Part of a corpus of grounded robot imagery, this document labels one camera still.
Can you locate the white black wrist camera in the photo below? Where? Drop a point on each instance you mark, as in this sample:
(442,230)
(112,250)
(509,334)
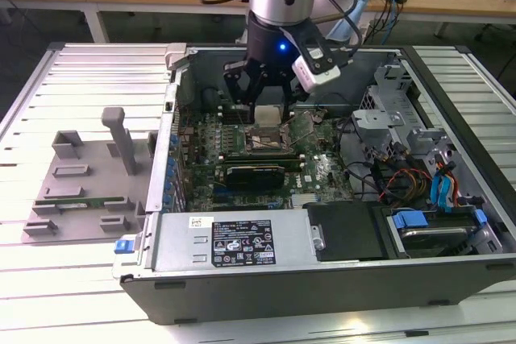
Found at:
(318,70)

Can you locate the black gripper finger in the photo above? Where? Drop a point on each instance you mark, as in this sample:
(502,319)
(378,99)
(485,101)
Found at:
(242,82)
(288,102)

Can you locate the silver finned chipset heatsink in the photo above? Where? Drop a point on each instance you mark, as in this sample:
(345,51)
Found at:
(305,200)

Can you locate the round coin battery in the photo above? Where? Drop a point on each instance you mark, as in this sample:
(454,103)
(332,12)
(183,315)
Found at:
(317,117)

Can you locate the white barcode sticker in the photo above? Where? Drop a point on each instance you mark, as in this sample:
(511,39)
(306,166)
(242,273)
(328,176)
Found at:
(196,223)

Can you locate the black rating label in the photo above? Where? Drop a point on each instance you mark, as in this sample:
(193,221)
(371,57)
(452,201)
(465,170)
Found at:
(242,239)

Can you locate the black cylindrical part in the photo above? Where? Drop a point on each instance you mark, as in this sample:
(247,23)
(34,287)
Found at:
(209,98)

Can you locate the hard disk in blue carrier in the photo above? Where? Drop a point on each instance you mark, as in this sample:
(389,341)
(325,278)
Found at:
(409,220)

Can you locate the silver square CPU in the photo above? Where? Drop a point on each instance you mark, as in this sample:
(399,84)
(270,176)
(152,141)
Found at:
(268,115)

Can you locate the black graphics card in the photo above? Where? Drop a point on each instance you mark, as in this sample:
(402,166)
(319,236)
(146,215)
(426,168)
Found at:
(254,178)

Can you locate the grey parts rack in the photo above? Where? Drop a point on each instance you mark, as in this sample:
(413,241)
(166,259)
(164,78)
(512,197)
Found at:
(96,183)

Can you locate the metal socket locking lever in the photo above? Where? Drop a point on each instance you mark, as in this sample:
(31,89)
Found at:
(240,118)

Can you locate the green motherboard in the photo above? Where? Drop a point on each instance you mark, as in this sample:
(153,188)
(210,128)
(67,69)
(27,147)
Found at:
(322,183)

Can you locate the black RAM slot white clips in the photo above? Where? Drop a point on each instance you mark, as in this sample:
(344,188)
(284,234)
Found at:
(227,115)
(262,157)
(227,109)

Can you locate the blue case latch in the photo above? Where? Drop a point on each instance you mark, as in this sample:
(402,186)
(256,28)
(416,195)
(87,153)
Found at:
(123,247)

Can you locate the silver metal disk bay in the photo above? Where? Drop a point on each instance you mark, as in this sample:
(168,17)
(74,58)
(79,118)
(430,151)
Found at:
(377,120)

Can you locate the green RAM stick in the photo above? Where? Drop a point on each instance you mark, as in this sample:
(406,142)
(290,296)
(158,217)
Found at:
(101,200)
(291,164)

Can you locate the silver power supply box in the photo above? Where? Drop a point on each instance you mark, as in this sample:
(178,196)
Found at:
(177,239)

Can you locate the black open PC case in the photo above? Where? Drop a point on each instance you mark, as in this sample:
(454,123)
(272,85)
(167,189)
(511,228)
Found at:
(282,295)

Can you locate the black plastic shroud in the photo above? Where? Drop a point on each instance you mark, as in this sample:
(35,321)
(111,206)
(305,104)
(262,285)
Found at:
(350,231)

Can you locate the CPU socket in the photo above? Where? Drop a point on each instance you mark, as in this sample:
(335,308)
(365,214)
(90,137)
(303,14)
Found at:
(262,142)

